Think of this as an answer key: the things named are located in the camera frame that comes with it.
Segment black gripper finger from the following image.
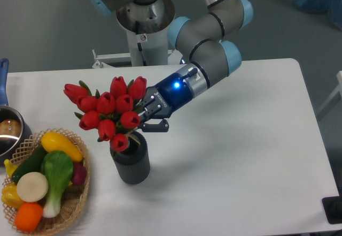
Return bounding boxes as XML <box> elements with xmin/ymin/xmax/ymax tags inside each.
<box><xmin>140</xmin><ymin>95</ymin><xmax>167</xmax><ymax>118</ymax></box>
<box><xmin>138</xmin><ymin>119</ymin><xmax>169</xmax><ymax>133</ymax></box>

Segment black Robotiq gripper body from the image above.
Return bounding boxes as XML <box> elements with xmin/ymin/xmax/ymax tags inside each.
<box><xmin>142</xmin><ymin>73</ymin><xmax>193</xmax><ymax>121</ymax></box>

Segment red tulip bouquet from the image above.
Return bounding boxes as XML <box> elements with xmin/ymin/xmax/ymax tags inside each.
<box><xmin>64</xmin><ymin>76</ymin><xmax>147</xmax><ymax>153</ymax></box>

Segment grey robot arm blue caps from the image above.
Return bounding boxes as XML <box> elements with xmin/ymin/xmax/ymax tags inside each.
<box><xmin>91</xmin><ymin>0</ymin><xmax>253</xmax><ymax>132</ymax></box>

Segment dark grey ribbed vase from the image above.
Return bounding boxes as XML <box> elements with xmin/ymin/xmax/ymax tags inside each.
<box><xmin>110</xmin><ymin>132</ymin><xmax>150</xmax><ymax>185</ymax></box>

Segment purple red radish toy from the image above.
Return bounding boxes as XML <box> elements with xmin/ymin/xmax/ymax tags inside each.
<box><xmin>71</xmin><ymin>162</ymin><xmax>87</xmax><ymax>185</ymax></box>

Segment yellow squash toy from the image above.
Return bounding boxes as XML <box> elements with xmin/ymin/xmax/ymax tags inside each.
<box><xmin>41</xmin><ymin>132</ymin><xmax>83</xmax><ymax>162</ymax></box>

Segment green bok choy toy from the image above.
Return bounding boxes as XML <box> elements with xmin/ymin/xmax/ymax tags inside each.
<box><xmin>41</xmin><ymin>150</ymin><xmax>73</xmax><ymax>218</ymax></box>

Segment woven wicker basket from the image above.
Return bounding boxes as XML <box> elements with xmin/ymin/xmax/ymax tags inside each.
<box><xmin>1</xmin><ymin>128</ymin><xmax>90</xmax><ymax>235</ymax></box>

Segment dark green cucumber toy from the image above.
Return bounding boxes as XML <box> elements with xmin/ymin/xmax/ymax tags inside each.
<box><xmin>11</xmin><ymin>145</ymin><xmax>48</xmax><ymax>184</ymax></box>

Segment cream round radish slice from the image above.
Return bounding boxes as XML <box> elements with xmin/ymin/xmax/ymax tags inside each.
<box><xmin>17</xmin><ymin>172</ymin><xmax>49</xmax><ymax>202</ymax></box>

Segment yellow banana toy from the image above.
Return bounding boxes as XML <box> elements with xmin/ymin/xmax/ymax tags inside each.
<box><xmin>4</xmin><ymin>159</ymin><xmax>18</xmax><ymax>178</ymax></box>

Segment orange toy fruit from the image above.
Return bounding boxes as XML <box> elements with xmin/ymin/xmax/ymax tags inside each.
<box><xmin>14</xmin><ymin>202</ymin><xmax>43</xmax><ymax>232</ymax></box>

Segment yellow bell pepper toy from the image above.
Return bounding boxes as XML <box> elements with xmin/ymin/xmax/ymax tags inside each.
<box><xmin>1</xmin><ymin>183</ymin><xmax>24</xmax><ymax>209</ymax></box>

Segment black device at edge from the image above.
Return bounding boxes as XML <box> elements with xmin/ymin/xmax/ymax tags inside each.
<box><xmin>322</xmin><ymin>196</ymin><xmax>341</xmax><ymax>224</ymax></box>

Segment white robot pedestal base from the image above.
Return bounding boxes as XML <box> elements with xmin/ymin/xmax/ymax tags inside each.
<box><xmin>91</xmin><ymin>0</ymin><xmax>185</xmax><ymax>70</ymax></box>

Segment blue handled steel saucepan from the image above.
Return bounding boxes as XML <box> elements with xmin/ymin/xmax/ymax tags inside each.
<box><xmin>1</xmin><ymin>58</ymin><xmax>32</xmax><ymax>167</ymax></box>

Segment white frame at right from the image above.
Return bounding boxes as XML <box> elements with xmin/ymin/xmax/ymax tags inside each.
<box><xmin>316</xmin><ymin>71</ymin><xmax>341</xmax><ymax>121</ymax></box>

